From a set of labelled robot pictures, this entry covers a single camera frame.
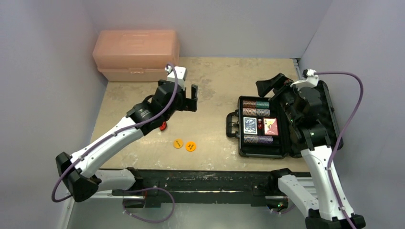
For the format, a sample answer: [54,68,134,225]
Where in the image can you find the red playing card deck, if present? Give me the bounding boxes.
[263,118,278,136]

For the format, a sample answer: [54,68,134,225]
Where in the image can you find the pink plastic storage box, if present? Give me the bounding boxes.
[92,30,180,82]

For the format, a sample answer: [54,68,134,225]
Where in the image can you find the blue purple chip row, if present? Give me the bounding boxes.
[243,135,273,145]

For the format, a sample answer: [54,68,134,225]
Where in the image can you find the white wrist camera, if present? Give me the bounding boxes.
[165,65,187,90]
[290,69,319,90]

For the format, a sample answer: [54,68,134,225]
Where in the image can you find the black poker set case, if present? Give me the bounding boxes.
[226,81,343,159]

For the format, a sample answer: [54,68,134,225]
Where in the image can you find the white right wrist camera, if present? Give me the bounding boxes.
[290,69,319,90]

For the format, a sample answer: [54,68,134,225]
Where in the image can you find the orange poker chip stack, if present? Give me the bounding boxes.
[242,100,256,109]

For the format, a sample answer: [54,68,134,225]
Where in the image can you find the yellow big blind button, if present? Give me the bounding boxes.
[173,139,183,149]

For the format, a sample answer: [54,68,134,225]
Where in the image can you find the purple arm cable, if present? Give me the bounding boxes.
[51,62,178,224]
[269,71,364,229]

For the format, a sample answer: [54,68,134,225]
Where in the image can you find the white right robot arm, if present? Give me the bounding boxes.
[256,70,366,229]

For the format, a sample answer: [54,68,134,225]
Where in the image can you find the blue orange chip row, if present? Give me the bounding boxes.
[242,108,271,117]

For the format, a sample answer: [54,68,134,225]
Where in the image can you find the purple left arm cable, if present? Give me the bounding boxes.
[51,62,178,224]

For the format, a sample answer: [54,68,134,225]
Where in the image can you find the red utility knife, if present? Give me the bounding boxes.
[160,122,167,131]

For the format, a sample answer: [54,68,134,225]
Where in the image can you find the blue playing card deck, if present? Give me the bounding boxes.
[243,117,258,135]

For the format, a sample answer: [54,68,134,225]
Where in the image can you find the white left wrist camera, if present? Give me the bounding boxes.
[165,65,187,90]

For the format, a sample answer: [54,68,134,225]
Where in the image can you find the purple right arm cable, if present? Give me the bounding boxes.
[269,71,364,229]

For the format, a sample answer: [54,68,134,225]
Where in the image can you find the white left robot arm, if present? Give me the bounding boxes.
[56,80,198,202]

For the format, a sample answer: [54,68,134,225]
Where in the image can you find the green poker chip stack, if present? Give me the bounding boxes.
[256,101,270,109]

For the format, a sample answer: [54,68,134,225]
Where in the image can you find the orange small blind button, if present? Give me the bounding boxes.
[185,141,196,152]

